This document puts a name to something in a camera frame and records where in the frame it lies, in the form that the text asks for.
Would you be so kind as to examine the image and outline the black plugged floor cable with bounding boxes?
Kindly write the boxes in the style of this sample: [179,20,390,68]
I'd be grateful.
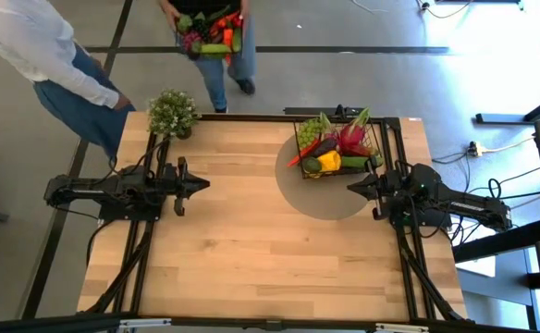
[415,0,475,20]

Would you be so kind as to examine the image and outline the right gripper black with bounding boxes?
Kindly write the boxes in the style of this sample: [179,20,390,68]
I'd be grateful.
[346,160,412,221]

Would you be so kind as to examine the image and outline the dark purple eggplant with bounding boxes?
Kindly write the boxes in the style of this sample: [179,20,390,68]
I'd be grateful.
[310,137,339,159]

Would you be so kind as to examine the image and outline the silver metal bracket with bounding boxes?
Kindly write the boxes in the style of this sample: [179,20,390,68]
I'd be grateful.
[119,317,172,330]
[374,322,431,333]

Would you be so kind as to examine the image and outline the black horizontal rail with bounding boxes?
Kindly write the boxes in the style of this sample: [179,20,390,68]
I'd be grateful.
[0,314,540,333]

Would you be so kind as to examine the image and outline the pink dragon fruit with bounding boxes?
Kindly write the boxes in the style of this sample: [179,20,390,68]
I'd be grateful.
[337,106,374,150]
[319,112,340,142]

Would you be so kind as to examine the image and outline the black slanted beam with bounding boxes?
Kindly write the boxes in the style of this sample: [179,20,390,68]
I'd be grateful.
[452,216,540,264]

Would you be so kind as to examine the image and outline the produce filled basket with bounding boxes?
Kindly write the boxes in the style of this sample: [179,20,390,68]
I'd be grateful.
[175,3,245,64]

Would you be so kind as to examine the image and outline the small potted green plant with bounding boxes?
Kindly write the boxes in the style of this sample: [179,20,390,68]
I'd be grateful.
[147,89,201,140]

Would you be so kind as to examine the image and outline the green cucumber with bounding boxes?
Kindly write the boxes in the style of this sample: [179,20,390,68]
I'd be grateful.
[341,154,386,170]

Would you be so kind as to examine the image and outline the black floor stand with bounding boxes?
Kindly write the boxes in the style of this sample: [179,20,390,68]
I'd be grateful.
[472,86,540,126]

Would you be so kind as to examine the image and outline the person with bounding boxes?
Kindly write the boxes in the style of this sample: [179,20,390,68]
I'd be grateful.
[0,0,137,159]
[157,0,258,115]

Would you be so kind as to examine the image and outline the black aluminium table frame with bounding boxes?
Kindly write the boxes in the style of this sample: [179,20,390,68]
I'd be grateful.
[84,113,468,325]

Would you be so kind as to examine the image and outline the round grey mat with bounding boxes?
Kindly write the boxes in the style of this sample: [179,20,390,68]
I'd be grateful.
[274,133,379,221]

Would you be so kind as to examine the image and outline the white floor cable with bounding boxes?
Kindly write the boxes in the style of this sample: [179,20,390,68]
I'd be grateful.
[480,136,537,156]

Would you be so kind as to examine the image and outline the green grape bunch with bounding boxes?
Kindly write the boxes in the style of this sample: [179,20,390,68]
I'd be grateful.
[296,117,326,150]

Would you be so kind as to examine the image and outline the black wire basket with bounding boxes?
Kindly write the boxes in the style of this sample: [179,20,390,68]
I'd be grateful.
[294,117,386,180]

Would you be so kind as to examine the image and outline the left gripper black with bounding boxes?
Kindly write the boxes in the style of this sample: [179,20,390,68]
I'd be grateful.
[161,155,212,217]

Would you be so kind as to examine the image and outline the person's hand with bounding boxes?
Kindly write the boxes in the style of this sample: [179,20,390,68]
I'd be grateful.
[112,93,132,112]
[239,0,252,29]
[160,2,181,31]

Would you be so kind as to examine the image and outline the yellow bell pepper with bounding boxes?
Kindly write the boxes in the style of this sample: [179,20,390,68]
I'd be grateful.
[316,150,343,174]

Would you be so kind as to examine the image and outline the orange carrot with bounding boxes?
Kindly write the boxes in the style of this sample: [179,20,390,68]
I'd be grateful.
[287,138,321,168]

